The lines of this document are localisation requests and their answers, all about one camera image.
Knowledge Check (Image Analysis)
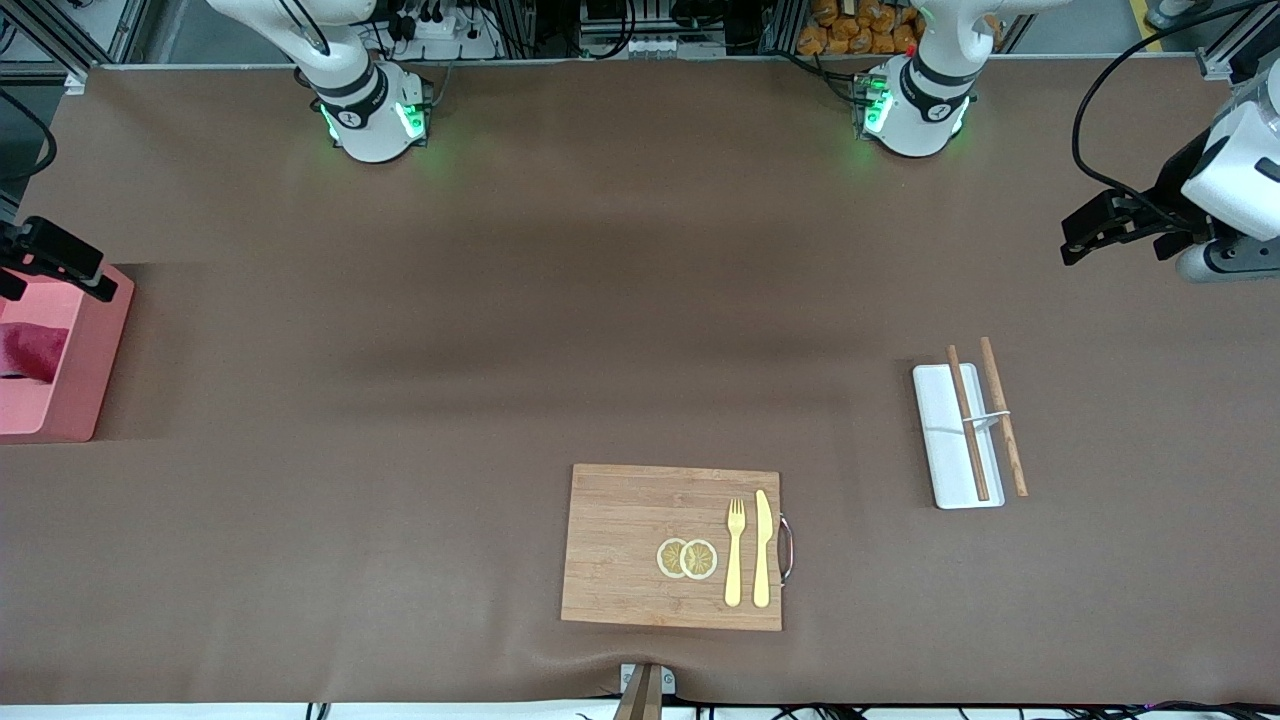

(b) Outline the white power strip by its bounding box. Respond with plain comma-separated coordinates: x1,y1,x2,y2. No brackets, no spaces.
385,12,498,61
628,35,728,59

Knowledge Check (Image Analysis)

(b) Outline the pink plastic bin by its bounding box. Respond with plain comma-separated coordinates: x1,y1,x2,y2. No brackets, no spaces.
0,255,136,444

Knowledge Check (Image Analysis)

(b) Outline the aluminium frame profile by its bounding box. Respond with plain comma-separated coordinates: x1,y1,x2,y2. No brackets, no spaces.
1198,0,1280,81
0,0,151,81

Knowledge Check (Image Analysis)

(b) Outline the orange packages pile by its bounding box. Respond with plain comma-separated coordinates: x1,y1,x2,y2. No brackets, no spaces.
797,0,921,56

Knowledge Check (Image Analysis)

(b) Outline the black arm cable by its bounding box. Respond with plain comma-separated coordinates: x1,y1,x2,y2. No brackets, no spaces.
1072,0,1280,231
0,90,58,181

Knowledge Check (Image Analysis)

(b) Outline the bamboo cutting board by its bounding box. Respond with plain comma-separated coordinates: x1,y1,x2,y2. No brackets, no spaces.
560,463,784,633

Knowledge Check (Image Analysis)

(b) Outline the white rack tray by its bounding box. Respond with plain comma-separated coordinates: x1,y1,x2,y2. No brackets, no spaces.
912,363,1006,511

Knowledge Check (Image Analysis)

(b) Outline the red cloth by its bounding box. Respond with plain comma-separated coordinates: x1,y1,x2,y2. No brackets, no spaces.
0,323,69,383

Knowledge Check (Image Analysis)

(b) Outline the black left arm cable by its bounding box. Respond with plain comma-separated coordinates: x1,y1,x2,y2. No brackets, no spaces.
1072,0,1280,231

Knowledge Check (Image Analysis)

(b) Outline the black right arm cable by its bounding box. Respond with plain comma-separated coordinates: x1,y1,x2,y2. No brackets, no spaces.
0,90,58,181

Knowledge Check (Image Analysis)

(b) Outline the yellow plastic fork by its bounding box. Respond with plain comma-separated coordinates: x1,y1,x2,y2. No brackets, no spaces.
724,498,748,608

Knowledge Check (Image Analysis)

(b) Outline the yellow plastic knife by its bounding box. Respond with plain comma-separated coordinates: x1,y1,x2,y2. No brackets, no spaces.
752,489,774,609

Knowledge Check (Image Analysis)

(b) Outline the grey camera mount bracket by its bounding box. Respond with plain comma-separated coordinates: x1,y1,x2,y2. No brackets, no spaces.
620,663,676,720

